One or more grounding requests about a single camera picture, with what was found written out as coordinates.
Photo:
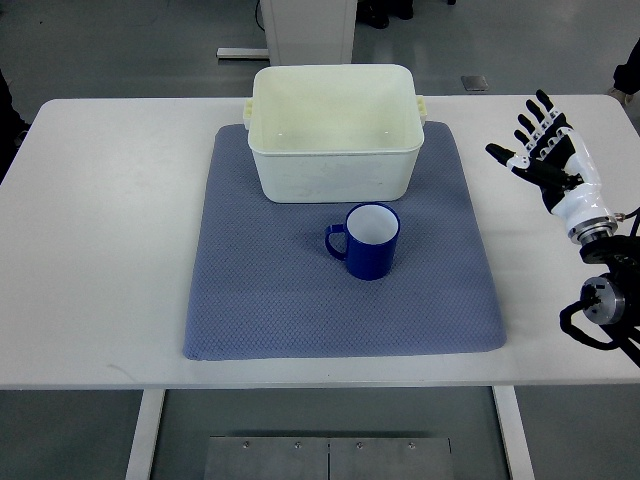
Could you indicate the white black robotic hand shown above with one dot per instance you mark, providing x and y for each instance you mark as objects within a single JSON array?
[{"x": 557, "y": 161}]

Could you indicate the blue mug white inside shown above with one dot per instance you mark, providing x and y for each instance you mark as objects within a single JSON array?
[{"x": 366, "y": 240}]

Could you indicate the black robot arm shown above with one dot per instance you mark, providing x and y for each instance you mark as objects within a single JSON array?
[{"x": 610, "y": 300}]

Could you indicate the cream plastic box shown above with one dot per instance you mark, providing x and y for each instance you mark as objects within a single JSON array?
[{"x": 335, "y": 133}]

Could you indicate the dark object right edge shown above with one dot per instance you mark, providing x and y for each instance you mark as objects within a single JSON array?
[{"x": 626, "y": 78}]

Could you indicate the dark object edge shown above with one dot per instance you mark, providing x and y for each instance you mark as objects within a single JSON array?
[
  {"x": 13, "y": 128},
  {"x": 626, "y": 78}
]

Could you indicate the grey floor socket cover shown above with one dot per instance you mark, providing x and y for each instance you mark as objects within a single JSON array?
[{"x": 474, "y": 83}]

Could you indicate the white table leg right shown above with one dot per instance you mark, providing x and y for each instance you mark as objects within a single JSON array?
[{"x": 512, "y": 433}]

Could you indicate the white table leg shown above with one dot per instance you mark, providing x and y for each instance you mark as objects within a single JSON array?
[
  {"x": 145, "y": 436},
  {"x": 512, "y": 433}
]

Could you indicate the white pillar base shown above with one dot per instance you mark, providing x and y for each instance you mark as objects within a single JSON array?
[{"x": 301, "y": 33}]

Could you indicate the blue quilted mat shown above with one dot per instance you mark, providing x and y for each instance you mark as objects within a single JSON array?
[{"x": 265, "y": 286}]

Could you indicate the metal floor plate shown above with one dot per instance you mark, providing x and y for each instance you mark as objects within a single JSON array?
[{"x": 328, "y": 458}]

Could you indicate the white table leg left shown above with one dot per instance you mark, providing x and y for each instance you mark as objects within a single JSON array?
[{"x": 145, "y": 436}]

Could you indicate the dark object left edge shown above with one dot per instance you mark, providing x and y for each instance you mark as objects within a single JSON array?
[{"x": 13, "y": 128}]

